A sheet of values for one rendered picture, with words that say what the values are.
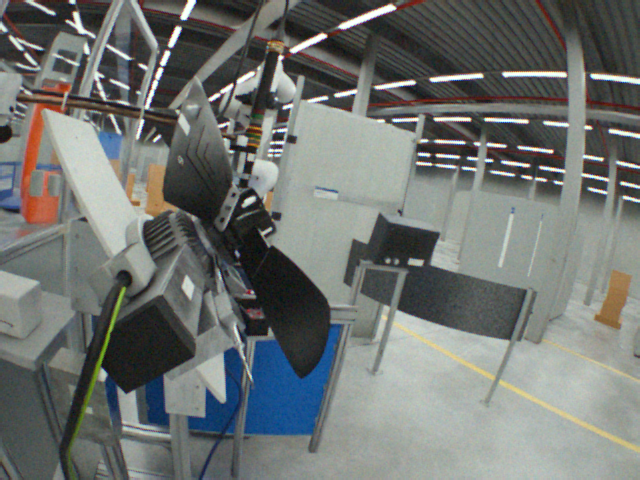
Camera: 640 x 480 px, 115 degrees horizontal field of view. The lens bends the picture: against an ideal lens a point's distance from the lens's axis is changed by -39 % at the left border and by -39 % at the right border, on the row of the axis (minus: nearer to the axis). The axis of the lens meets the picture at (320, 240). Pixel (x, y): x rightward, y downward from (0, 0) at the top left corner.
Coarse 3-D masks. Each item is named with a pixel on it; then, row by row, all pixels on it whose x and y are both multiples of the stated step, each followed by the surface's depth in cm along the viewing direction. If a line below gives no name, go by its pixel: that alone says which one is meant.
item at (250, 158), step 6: (282, 24) 72; (276, 30) 72; (282, 30) 73; (276, 36) 72; (282, 36) 73; (282, 42) 75; (252, 150) 77; (246, 156) 77; (252, 156) 77; (246, 162) 77; (252, 162) 78; (246, 168) 77; (252, 168) 79; (240, 180) 78; (246, 180) 79; (240, 186) 78; (246, 186) 79
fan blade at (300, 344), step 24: (264, 264) 64; (288, 264) 57; (264, 288) 63; (288, 288) 57; (312, 288) 50; (264, 312) 63; (288, 312) 58; (312, 312) 51; (288, 336) 58; (312, 336) 52; (288, 360) 60; (312, 360) 53
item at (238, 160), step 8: (240, 136) 73; (232, 144) 75; (240, 144) 74; (240, 152) 75; (232, 160) 77; (240, 160) 75; (232, 168) 76; (240, 168) 76; (240, 176) 76; (248, 176) 76; (256, 176) 78
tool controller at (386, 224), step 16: (384, 224) 128; (400, 224) 126; (416, 224) 132; (384, 240) 128; (400, 240) 129; (416, 240) 130; (432, 240) 133; (368, 256) 137; (384, 256) 131; (400, 256) 132; (416, 256) 134
